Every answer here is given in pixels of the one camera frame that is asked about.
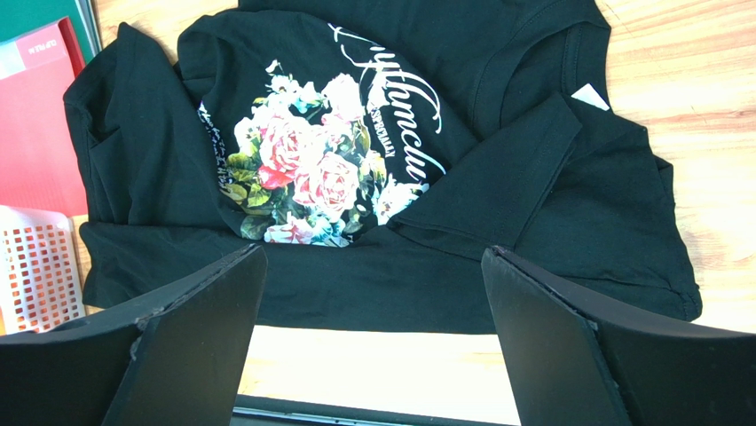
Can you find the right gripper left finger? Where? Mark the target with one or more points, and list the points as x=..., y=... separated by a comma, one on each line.
x=173, y=356

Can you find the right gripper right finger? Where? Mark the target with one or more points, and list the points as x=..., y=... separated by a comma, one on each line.
x=577, y=357

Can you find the black floral t shirt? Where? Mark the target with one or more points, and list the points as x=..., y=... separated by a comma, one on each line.
x=374, y=150

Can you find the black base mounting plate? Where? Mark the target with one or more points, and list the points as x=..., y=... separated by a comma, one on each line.
x=249, y=410

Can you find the white plastic laundry basket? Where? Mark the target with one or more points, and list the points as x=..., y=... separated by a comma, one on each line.
x=40, y=283

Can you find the red ring binder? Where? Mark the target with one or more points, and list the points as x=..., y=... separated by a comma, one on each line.
x=39, y=168

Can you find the green ring binder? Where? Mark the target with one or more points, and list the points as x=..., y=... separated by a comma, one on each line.
x=21, y=16

